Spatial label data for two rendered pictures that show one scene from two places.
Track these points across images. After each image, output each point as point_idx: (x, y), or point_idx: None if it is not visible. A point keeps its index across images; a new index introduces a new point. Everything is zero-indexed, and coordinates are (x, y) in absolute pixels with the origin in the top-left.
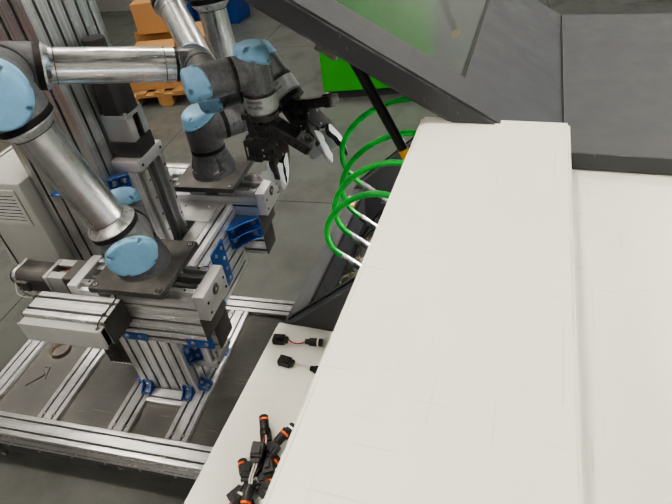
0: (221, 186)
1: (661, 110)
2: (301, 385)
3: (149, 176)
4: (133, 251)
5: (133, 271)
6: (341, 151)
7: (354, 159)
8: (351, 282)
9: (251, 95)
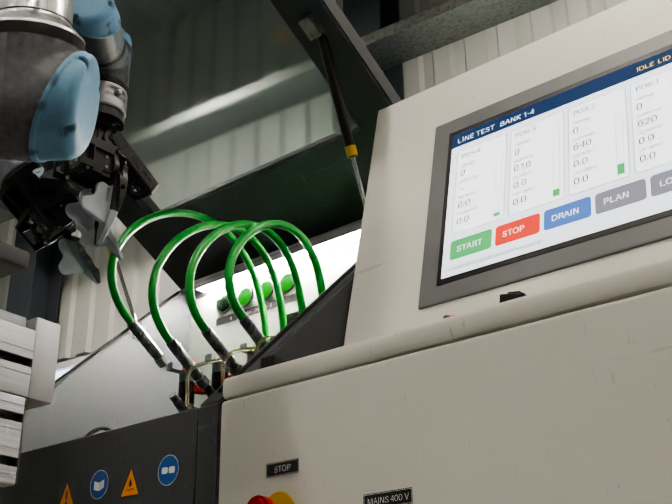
0: None
1: None
2: None
3: None
4: (94, 92)
5: (79, 128)
6: (116, 258)
7: (178, 240)
8: (313, 307)
9: (119, 79)
